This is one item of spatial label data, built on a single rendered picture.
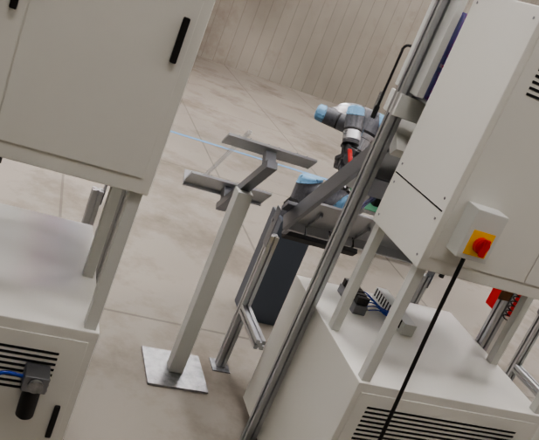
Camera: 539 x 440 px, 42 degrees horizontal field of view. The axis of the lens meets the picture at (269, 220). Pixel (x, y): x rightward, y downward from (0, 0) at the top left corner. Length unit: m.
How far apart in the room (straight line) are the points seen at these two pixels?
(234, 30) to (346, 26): 1.87
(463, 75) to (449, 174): 0.28
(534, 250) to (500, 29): 0.61
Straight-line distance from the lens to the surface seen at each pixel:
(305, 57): 11.96
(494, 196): 1.95
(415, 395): 2.19
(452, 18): 2.16
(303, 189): 3.33
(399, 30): 12.44
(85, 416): 2.57
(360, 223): 2.82
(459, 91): 2.01
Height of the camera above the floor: 1.55
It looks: 18 degrees down
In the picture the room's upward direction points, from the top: 22 degrees clockwise
